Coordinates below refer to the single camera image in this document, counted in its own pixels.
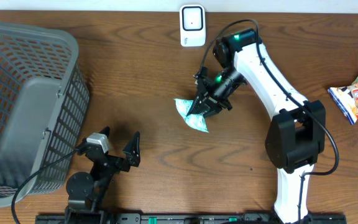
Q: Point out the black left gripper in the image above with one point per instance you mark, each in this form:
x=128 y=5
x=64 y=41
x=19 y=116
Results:
x=124 y=165

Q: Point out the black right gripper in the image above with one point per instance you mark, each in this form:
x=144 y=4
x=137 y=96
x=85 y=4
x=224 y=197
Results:
x=207 y=91

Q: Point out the green wet wipes pack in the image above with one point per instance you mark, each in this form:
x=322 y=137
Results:
x=195 y=121

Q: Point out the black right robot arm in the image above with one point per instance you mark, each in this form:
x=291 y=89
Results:
x=295 y=136

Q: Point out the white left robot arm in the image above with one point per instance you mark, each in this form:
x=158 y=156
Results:
x=86 y=190

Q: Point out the grey plastic shopping basket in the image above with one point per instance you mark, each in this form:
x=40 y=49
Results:
x=43 y=103

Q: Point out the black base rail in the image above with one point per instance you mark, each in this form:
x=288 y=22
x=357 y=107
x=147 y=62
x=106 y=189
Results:
x=135 y=218

